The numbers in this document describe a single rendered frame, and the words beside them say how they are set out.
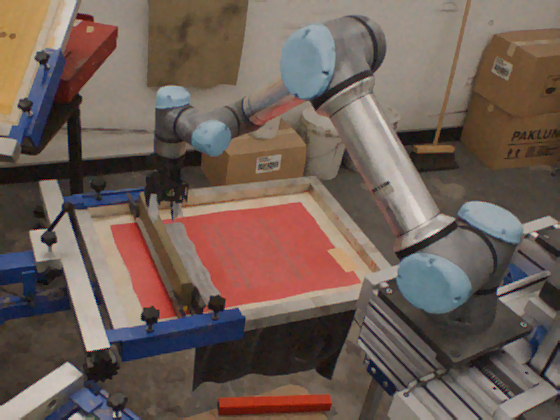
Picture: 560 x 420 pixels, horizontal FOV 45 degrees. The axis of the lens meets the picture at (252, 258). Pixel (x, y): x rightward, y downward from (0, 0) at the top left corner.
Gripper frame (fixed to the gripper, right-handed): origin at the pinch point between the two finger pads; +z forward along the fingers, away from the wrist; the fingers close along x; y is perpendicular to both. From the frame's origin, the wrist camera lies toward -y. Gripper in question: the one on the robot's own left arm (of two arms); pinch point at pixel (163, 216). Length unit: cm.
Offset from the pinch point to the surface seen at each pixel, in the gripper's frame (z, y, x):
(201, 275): 15.6, 7.3, 9.2
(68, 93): 7, -86, -8
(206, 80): 55, -191, 84
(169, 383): 112, -37, 19
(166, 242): 5.7, 3.6, 0.1
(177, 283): 7.5, 17.5, -1.3
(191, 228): 16.3, -14.1, 13.6
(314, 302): 12.3, 27.8, 32.2
